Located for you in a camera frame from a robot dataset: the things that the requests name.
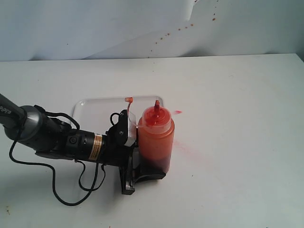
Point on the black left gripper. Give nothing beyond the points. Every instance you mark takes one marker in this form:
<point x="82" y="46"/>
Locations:
<point x="127" y="159"/>

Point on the red sauce squeeze bottle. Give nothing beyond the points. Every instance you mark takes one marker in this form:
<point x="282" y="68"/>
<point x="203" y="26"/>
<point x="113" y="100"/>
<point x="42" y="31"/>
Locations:
<point x="155" y="133"/>

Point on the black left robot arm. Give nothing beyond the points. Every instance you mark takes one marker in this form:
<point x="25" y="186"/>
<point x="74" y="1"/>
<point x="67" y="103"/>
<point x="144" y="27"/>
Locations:
<point x="58" y="136"/>

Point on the white rectangular plastic tray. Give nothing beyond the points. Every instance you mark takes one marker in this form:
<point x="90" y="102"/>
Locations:
<point x="101" y="108"/>

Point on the white backdrop cloth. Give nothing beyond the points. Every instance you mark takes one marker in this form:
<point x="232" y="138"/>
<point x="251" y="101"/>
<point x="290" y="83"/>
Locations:
<point x="108" y="29"/>

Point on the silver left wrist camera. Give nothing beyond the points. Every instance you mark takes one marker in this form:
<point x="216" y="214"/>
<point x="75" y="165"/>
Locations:
<point x="125" y="129"/>

